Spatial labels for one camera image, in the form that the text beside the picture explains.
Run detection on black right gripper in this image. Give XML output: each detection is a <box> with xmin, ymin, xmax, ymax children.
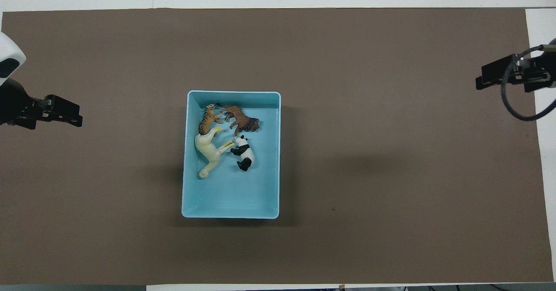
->
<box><xmin>476</xmin><ymin>54</ymin><xmax>556</xmax><ymax>93</ymax></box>

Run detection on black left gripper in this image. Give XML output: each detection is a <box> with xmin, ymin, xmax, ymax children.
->
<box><xmin>0</xmin><ymin>79</ymin><xmax>83</xmax><ymax>130</ymax></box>

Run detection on orange striped tiger toy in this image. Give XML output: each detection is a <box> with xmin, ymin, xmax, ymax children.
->
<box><xmin>199</xmin><ymin>103</ymin><xmax>224</xmax><ymax>136</ymax></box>

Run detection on cream llama toy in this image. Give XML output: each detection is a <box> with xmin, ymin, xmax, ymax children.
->
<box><xmin>194</xmin><ymin>127</ymin><xmax>235</xmax><ymax>179</ymax></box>

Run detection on brown lion toy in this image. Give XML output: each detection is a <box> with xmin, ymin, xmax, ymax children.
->
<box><xmin>216</xmin><ymin>103</ymin><xmax>261</xmax><ymax>136</ymax></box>

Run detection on black and white panda toy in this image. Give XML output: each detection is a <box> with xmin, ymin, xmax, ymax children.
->
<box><xmin>230</xmin><ymin>135</ymin><xmax>255</xmax><ymax>172</ymax></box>

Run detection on light blue plastic storage box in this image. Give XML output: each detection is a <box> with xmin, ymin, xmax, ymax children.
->
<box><xmin>182</xmin><ymin>90</ymin><xmax>281</xmax><ymax>219</ymax></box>

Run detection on brown paper table mat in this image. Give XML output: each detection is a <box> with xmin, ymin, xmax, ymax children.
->
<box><xmin>0</xmin><ymin>8</ymin><xmax>554</xmax><ymax>285</ymax></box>

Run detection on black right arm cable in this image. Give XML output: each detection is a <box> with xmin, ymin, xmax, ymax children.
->
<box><xmin>501</xmin><ymin>43</ymin><xmax>556</xmax><ymax>122</ymax></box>

